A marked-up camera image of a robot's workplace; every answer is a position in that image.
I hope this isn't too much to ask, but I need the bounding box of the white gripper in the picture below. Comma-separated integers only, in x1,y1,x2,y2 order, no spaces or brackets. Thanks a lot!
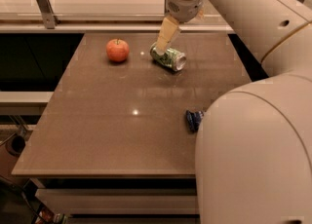
156,0,205,56

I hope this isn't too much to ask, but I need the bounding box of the green soda can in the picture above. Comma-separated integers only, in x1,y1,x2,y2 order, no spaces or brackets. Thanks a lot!
150,43,186,72

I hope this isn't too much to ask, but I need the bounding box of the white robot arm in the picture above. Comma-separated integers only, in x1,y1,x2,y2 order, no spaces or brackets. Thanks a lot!
157,0,312,224

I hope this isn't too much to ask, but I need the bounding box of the red apple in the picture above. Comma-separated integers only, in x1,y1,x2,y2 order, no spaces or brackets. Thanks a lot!
106,39,130,62

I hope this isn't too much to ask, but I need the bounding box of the blue snack bar wrapper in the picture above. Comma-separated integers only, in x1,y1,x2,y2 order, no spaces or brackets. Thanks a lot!
186,110,205,132

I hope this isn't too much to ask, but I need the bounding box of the dark round bin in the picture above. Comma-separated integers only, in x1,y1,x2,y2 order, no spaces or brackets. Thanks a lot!
6,135,25,157

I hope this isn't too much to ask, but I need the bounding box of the left metal rail bracket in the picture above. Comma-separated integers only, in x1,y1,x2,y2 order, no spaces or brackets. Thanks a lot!
36,0,58,29

